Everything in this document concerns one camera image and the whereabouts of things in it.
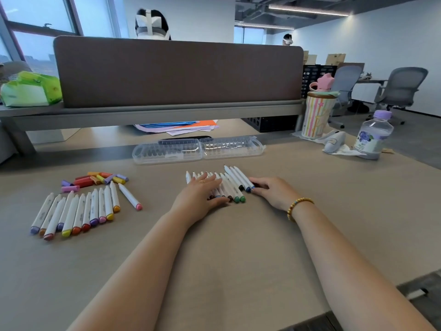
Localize person's left hand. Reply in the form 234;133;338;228
170;174;230;228

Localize person's right hand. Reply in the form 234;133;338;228
249;176;304;212

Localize group of cool-coloured white markers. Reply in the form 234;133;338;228
185;165;256;204

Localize clear plastic marker case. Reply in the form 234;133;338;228
132;136;265;166

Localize group of warm-coloured marker caps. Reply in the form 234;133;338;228
61;171;129;194

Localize group of warm-coloured white markers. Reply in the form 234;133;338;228
30;182;143;242

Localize person's right forearm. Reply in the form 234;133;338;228
291;200;436;331

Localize person's left forearm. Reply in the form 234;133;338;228
67;210;192;331

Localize black smartphone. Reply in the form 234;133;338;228
158;135;213;142

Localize papers with orange sheet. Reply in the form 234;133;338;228
165;126;220;137

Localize orange paper sheet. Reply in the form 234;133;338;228
175;120;218;130

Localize white plush toy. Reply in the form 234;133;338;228
323;131;347;154

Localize white tissue paper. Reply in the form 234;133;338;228
292;130;368;157

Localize striped tumbler pink lid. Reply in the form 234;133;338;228
301;73;341;139

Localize lilac paper sheet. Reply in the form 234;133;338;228
134;124;211;135

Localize grey desk riser shelf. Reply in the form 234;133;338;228
0;99;307;155

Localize clear bottle purple cap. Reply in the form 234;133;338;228
354;110;395;160

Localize black plastic file rack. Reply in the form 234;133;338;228
301;64;338;99

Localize brown fabric desk divider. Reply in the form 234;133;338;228
53;35;305;109

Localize linear ceiling light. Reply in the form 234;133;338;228
235;23;295;31
268;4;350;17

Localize green tissue pack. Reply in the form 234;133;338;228
0;71;63;108

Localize gold bead bracelet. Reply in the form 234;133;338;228
287;197;315;223

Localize dark window frame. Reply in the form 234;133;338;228
0;0;121;64

